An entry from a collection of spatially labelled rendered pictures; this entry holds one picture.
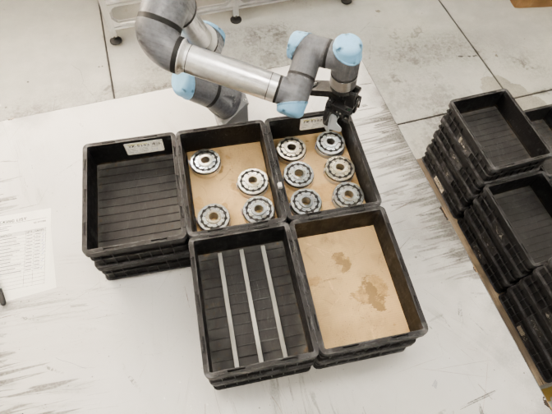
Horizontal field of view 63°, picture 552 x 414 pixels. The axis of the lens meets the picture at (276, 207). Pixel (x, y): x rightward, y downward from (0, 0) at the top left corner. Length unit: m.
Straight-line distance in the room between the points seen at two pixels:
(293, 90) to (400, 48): 2.22
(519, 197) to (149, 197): 1.63
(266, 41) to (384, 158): 1.69
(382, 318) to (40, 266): 1.11
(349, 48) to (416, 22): 2.43
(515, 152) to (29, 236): 2.02
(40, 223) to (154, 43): 0.83
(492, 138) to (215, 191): 1.36
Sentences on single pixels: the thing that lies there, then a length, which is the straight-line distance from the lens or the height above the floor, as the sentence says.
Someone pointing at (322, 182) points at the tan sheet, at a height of 0.83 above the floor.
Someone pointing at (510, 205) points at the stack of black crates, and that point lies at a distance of 2.30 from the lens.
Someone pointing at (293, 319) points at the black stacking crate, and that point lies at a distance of 1.35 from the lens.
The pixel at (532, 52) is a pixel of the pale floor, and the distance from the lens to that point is 3.71.
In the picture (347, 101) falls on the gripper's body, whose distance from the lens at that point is 1.34.
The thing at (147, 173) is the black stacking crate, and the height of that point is 0.83.
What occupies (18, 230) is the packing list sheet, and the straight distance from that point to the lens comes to 1.81.
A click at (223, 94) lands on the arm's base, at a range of 1.69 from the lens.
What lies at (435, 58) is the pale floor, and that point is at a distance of 3.37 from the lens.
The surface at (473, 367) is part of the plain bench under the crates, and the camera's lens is 1.58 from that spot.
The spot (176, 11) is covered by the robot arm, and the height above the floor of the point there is 1.37.
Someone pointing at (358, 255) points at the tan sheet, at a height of 0.83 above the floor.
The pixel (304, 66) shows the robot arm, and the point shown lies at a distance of 1.22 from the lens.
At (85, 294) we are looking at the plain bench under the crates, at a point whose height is 0.70.
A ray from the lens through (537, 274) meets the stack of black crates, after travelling 2.06.
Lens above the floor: 2.13
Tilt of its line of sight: 60 degrees down
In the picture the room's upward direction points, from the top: 3 degrees clockwise
